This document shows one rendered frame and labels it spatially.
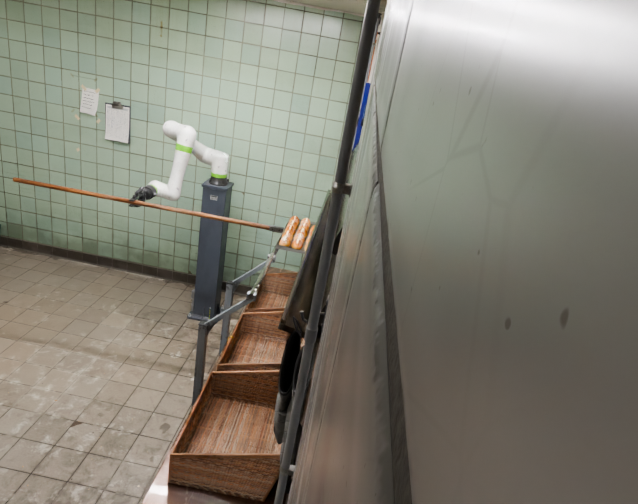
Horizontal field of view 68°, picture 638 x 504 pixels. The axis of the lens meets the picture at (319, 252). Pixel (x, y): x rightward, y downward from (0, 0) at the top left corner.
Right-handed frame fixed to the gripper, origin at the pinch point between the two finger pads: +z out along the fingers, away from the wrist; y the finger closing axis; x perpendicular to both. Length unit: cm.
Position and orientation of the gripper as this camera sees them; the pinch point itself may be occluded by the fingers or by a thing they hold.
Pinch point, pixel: (133, 201)
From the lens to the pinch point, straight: 332.4
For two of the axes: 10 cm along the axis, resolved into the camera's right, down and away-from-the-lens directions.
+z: -1.0, 3.8, -9.2
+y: -1.7, 9.1, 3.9
